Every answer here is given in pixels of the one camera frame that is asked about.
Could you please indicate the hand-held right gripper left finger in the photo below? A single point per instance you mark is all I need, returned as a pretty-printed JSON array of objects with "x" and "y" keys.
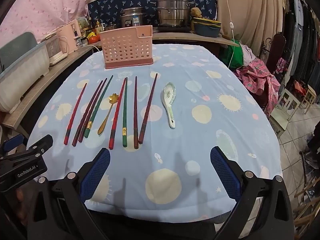
[{"x": 96, "y": 175}]

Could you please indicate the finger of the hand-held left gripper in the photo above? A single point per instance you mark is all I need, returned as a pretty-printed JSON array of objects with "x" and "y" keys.
[
  {"x": 12, "y": 143},
  {"x": 41, "y": 145}
]

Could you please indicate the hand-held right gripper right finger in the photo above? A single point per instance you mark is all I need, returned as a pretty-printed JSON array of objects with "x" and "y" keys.
[{"x": 225, "y": 172}]

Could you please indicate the green chopstick gold band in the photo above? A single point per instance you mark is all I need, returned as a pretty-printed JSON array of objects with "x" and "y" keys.
[
  {"x": 125, "y": 112},
  {"x": 100, "y": 105}
]

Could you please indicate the gold flower spoon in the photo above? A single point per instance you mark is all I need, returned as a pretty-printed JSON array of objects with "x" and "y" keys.
[{"x": 113, "y": 98}]

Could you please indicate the white floral ceramic spoon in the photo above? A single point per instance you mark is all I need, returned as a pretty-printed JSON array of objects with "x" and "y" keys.
[{"x": 169, "y": 91}]

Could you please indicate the pink perforated utensil holder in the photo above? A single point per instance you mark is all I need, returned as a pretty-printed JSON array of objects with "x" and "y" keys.
[{"x": 125, "y": 50}]

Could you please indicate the white plastic bin blue rim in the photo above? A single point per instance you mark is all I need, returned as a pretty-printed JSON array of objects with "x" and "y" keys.
[{"x": 22, "y": 75}]

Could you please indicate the blue planet print tablecloth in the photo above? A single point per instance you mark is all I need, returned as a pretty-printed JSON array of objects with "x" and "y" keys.
[{"x": 200, "y": 92}]

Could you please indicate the pile of wooden sticks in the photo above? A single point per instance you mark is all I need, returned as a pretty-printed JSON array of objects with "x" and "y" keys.
[{"x": 306, "y": 205}]

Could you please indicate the white stool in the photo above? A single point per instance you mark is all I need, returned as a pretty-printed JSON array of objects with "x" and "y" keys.
[{"x": 285, "y": 105}]

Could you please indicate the white toaster oven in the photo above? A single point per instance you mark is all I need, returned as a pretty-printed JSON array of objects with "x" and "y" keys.
[{"x": 56, "y": 50}]

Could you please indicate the pink floral garment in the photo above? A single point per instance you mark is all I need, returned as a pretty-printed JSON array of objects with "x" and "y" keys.
[{"x": 252, "y": 77}]

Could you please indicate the small wooden stool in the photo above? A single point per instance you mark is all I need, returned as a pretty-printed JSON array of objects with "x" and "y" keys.
[{"x": 308, "y": 96}]

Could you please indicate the pink kitchen appliance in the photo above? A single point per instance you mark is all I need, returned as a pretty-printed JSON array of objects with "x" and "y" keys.
[{"x": 70, "y": 35}]

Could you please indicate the green cloth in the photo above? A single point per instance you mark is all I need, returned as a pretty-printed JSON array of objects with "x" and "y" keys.
[{"x": 233, "y": 55}]

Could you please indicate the red tomato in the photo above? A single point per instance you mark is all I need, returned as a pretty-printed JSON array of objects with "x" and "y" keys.
[{"x": 93, "y": 39}]

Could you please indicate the yellow label bottle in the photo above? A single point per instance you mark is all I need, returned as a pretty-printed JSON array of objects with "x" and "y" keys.
[{"x": 98, "y": 28}]

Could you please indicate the small lidded pot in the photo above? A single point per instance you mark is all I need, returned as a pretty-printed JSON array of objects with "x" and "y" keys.
[{"x": 111, "y": 26}]

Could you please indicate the dark wooden chair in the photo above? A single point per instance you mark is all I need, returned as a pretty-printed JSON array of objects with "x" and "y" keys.
[{"x": 278, "y": 45}]

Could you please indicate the pink printed cloth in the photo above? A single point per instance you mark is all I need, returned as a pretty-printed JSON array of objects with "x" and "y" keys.
[{"x": 37, "y": 5}]

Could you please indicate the dark blue bowl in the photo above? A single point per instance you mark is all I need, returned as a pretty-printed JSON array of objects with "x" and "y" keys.
[{"x": 206, "y": 31}]

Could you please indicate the rack of hanging clothes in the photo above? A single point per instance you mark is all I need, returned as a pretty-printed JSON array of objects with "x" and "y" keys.
[{"x": 302, "y": 42}]

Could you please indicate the yellow-green dish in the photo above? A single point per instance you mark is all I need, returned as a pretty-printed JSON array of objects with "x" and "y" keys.
[{"x": 207, "y": 21}]

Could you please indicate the black induction cooker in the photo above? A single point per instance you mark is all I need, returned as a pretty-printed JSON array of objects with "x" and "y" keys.
[{"x": 172, "y": 29}]

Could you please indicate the steel rice cooker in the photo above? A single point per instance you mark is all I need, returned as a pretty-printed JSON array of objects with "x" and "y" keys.
[{"x": 132, "y": 17}]

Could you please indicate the navy floral cloth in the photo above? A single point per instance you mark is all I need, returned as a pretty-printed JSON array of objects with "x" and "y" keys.
[{"x": 112, "y": 5}]

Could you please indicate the brown lumpy object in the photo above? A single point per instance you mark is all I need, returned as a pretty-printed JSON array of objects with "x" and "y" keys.
[{"x": 196, "y": 12}]

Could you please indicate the beige curtain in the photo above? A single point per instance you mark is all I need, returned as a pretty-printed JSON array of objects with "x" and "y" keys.
[{"x": 250, "y": 10}]

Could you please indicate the steel steamer pot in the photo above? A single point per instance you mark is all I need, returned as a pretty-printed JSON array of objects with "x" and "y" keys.
[{"x": 172, "y": 10}]

